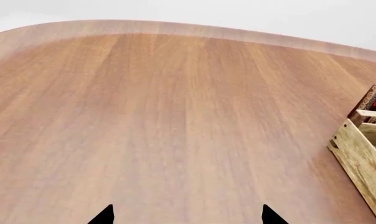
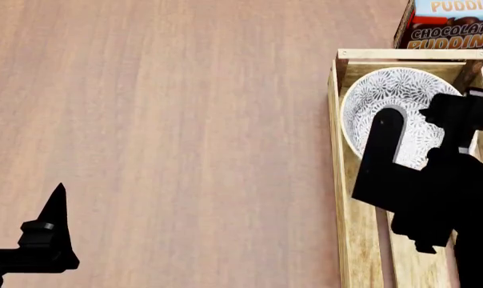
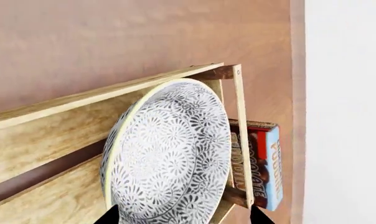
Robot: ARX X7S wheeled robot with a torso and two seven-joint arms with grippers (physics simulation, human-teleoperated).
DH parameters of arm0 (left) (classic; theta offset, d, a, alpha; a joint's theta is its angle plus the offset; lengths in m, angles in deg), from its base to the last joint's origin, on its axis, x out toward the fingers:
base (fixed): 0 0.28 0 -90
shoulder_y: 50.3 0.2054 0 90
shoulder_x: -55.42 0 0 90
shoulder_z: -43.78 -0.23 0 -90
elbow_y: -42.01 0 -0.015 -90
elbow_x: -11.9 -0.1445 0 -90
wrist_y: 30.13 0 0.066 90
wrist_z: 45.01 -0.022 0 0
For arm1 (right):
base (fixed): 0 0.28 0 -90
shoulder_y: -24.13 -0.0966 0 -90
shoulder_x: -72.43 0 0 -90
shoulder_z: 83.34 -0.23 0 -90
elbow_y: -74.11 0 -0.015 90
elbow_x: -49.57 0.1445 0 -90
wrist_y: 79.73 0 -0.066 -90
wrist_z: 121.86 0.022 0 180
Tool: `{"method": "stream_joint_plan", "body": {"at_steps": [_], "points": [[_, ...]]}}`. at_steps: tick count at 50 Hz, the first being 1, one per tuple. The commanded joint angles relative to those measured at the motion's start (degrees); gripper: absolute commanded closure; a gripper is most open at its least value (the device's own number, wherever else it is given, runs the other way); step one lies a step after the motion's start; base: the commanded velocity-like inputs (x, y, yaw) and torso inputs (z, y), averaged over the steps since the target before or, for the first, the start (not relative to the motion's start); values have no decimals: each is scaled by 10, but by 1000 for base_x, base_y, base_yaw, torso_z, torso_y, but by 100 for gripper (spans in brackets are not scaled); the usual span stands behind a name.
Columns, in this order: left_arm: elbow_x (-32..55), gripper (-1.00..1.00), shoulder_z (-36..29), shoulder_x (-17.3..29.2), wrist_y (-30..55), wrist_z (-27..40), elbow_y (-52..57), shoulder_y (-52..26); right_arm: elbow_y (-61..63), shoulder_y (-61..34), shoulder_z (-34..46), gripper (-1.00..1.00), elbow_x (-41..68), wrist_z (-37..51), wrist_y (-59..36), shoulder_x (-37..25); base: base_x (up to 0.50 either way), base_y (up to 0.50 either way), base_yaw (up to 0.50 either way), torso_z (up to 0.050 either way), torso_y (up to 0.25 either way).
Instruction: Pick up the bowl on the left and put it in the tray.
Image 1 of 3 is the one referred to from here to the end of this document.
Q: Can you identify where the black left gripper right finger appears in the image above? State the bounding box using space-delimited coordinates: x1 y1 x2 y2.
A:
261 203 289 224

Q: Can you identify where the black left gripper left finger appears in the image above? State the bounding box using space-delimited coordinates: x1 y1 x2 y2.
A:
87 203 115 224

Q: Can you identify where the wooden crate tray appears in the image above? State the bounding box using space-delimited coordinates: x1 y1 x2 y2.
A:
326 108 376 224

